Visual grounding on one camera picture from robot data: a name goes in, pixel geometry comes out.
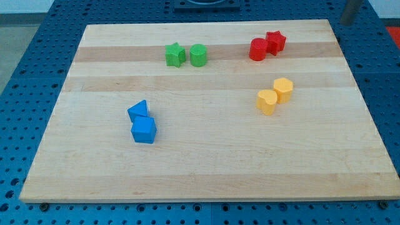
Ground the yellow hexagon block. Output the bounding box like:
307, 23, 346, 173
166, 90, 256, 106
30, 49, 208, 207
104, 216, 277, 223
273, 77, 294, 104

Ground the wooden board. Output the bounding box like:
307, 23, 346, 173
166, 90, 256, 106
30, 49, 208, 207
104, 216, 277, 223
20, 19, 399, 203

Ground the green cylinder block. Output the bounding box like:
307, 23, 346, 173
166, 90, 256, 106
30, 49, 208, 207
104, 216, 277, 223
189, 44, 207, 67

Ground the blue cube block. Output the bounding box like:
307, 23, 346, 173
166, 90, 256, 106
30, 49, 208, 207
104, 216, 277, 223
131, 116, 157, 144

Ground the blue triangle block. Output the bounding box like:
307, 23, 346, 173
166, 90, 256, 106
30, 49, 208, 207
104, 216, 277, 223
127, 100, 149, 123

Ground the green star block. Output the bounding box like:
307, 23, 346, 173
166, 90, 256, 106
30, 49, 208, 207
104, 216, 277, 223
165, 42, 186, 68

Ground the yellow heart block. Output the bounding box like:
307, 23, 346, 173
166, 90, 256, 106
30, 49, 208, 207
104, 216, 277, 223
256, 89, 278, 116

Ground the red cylinder block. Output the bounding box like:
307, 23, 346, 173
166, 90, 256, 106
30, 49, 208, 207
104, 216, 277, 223
249, 37, 268, 61

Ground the red star block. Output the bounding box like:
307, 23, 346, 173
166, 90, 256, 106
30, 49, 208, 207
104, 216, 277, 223
266, 31, 286, 56

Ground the grey metal rod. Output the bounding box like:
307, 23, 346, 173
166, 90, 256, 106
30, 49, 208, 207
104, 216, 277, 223
339, 0, 364, 26

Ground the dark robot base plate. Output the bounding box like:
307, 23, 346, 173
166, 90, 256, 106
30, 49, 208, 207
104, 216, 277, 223
171, 0, 241, 11

